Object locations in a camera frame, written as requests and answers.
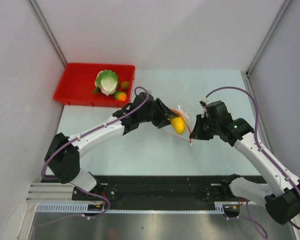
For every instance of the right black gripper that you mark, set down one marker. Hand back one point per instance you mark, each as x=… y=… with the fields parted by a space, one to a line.
x=197 y=133

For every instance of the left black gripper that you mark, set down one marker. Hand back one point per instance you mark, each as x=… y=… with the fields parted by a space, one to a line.
x=163 y=114

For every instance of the yellow fake lemon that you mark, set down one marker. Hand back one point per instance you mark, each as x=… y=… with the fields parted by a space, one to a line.
x=178 y=124

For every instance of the clear zip top bag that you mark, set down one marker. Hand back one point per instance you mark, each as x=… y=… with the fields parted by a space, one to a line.
x=185 y=136

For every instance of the orange green fake mango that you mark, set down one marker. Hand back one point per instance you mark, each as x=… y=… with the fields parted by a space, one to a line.
x=120 y=96

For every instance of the brown fake kiwi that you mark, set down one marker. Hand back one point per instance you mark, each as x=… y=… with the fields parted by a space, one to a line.
x=125 y=85

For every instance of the green fake lettuce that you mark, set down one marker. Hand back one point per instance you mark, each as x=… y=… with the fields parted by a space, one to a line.
x=106 y=82

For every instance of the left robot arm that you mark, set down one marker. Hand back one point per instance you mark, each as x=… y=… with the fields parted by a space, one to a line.
x=64 y=154

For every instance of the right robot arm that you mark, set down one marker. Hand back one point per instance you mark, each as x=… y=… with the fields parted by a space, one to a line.
x=280 y=195

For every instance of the red plastic tray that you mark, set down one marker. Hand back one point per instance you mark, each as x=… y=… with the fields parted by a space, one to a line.
x=77 y=84

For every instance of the white slotted cable duct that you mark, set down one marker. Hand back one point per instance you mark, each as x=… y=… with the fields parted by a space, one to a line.
x=92 y=208

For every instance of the aluminium frame rail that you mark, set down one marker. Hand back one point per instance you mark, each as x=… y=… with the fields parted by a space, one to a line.
x=50 y=192

